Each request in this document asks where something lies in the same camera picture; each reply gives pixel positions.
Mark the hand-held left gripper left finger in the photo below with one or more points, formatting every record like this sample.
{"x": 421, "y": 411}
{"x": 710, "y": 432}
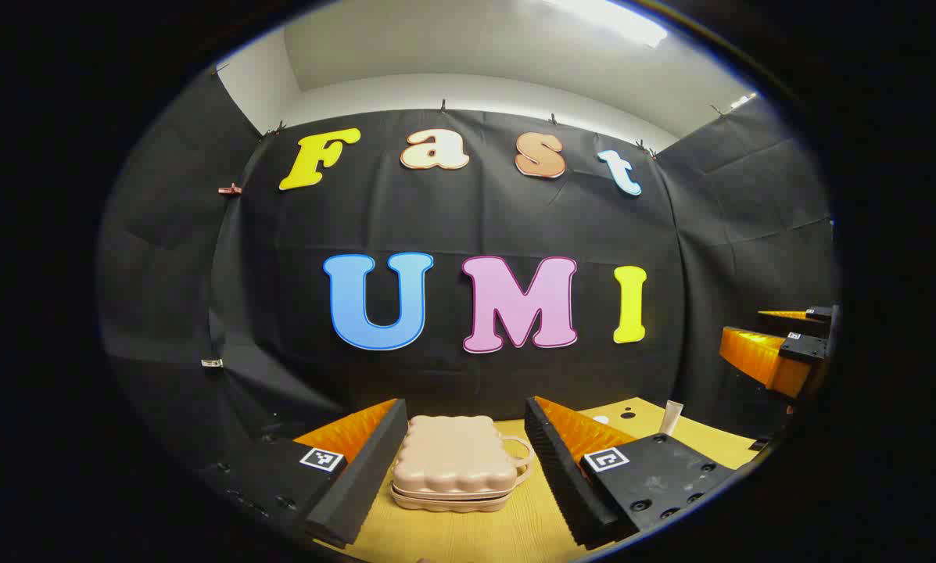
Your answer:
{"x": 366, "y": 477}

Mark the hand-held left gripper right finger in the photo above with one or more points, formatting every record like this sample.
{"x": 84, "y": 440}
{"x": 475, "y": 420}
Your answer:
{"x": 565, "y": 485}

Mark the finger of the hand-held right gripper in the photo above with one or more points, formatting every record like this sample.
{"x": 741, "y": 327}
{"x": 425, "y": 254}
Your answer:
{"x": 815, "y": 322}
{"x": 804, "y": 348}

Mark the pink suitcase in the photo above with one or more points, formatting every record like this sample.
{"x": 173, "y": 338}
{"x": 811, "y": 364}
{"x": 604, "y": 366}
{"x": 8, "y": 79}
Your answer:
{"x": 452, "y": 461}

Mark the white skin care tube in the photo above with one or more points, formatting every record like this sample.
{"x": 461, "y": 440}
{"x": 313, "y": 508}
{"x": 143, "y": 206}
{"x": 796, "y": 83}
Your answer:
{"x": 671, "y": 418}

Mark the black backdrop cloth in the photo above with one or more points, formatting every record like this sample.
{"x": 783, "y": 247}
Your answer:
{"x": 436, "y": 219}

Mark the red clip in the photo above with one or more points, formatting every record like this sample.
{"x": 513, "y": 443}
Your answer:
{"x": 231, "y": 189}

